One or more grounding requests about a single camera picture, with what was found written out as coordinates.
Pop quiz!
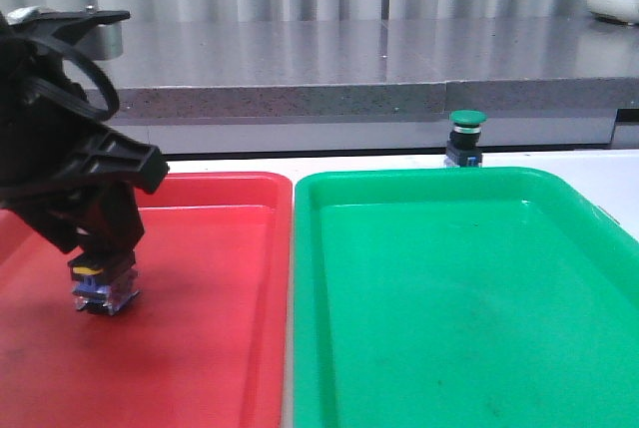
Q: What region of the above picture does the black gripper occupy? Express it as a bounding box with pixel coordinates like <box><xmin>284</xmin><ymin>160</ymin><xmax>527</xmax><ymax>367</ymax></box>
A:
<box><xmin>1</xmin><ymin>10</ymin><xmax>168</xmax><ymax>263</ymax></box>

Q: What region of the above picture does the red mushroom push button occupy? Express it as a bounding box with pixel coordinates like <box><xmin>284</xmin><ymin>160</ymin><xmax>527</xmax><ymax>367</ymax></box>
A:
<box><xmin>68</xmin><ymin>250</ymin><xmax>140</xmax><ymax>316</ymax></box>

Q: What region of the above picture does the green mushroom push button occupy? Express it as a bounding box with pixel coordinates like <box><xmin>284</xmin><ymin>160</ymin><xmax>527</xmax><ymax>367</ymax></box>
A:
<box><xmin>444</xmin><ymin>109</ymin><xmax>487</xmax><ymax>168</ymax></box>

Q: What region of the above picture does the red plastic tray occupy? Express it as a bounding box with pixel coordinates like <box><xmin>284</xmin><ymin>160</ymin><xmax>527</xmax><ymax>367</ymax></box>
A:
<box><xmin>1</xmin><ymin>173</ymin><xmax>292</xmax><ymax>427</ymax></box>

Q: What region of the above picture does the grey stone counter slab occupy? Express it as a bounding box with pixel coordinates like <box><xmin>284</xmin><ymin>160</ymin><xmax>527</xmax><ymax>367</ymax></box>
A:
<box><xmin>102</xmin><ymin>17</ymin><xmax>638</xmax><ymax>121</ymax></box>

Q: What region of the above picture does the green plastic tray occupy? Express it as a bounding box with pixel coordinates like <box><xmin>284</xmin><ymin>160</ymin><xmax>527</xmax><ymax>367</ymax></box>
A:
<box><xmin>294</xmin><ymin>168</ymin><xmax>638</xmax><ymax>427</ymax></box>

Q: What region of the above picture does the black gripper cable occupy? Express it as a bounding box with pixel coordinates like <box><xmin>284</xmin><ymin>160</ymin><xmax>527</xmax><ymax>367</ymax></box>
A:
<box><xmin>19</xmin><ymin>31</ymin><xmax>120</xmax><ymax>121</ymax></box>

